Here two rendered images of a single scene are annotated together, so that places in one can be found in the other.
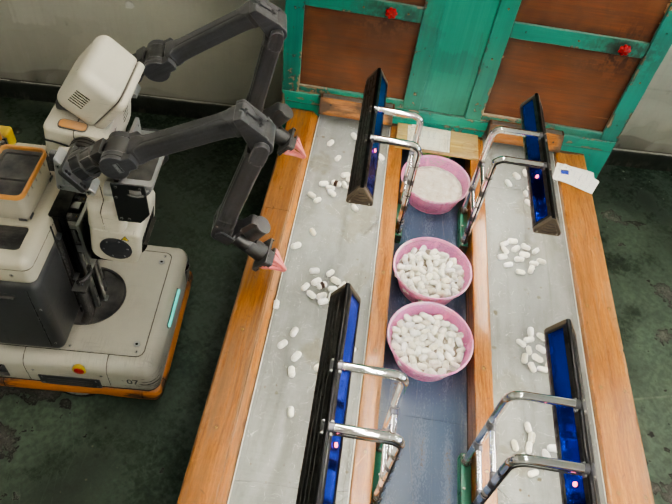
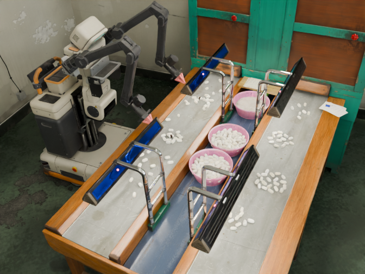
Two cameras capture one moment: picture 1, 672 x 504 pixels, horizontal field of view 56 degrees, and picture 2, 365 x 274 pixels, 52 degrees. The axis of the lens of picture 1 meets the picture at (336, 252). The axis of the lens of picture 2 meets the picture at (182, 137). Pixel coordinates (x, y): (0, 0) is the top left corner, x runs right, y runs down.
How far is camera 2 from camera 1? 107 cm
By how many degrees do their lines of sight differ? 23
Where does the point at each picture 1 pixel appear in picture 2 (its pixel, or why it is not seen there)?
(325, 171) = (198, 93)
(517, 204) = (293, 117)
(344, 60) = (216, 42)
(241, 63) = not seen: hidden behind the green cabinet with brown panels
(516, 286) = (271, 151)
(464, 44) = (271, 34)
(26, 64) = not seen: hidden behind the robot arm
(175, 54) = (123, 27)
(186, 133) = (104, 48)
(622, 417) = (296, 216)
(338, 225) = (192, 114)
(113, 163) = (79, 60)
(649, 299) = not seen: outside the picture
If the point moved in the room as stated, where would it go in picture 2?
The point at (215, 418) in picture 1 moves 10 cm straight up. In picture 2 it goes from (98, 174) to (94, 162)
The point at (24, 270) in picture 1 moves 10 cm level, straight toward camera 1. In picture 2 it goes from (54, 112) to (53, 120)
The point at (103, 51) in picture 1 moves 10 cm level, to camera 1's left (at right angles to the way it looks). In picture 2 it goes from (89, 20) to (77, 18)
